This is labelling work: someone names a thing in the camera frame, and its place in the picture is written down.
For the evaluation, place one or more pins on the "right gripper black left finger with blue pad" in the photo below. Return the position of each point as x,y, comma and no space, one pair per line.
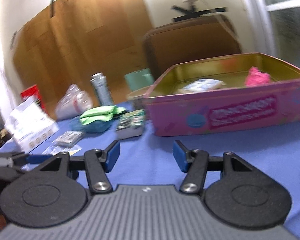
57,172

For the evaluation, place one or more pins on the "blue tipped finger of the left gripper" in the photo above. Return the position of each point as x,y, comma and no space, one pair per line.
37,158

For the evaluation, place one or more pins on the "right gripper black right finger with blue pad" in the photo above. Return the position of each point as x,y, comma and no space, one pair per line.
196,163

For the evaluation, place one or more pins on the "blue glasses case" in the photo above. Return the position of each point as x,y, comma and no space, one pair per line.
94,124

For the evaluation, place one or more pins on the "green patterned tissue pack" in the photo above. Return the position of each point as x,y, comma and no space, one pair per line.
131,124

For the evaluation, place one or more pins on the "green cloth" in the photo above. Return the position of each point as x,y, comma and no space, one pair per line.
102,113

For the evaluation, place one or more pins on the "pink cloth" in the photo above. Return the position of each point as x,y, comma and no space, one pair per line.
256,77

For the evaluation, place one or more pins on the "white wet wipes pack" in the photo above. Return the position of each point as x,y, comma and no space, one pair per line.
202,85

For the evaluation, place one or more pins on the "large white tissue package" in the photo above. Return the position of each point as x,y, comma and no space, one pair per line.
29,125

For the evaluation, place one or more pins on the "clear plastic card box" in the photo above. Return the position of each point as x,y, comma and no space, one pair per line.
69,138

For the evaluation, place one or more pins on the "bagged stack of cups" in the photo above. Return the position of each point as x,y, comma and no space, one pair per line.
74,103

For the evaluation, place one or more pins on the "red box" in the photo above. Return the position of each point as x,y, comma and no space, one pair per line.
35,93

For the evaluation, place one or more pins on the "plastic lidded food tub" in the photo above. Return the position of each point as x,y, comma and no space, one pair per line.
135,98

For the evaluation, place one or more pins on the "white green drink carton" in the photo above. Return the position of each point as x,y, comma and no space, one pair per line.
99,83

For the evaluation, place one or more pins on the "blue tablecloth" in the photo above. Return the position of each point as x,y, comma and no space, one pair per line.
146,202

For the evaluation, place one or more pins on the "pink biscuit tin box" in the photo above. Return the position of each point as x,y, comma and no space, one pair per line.
233,108

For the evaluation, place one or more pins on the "mint green paper cup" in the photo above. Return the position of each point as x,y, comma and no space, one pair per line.
139,79

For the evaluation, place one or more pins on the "brown chair back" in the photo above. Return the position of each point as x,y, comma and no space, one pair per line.
185,41

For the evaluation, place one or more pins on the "wooden board panel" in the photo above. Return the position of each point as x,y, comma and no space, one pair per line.
70,41

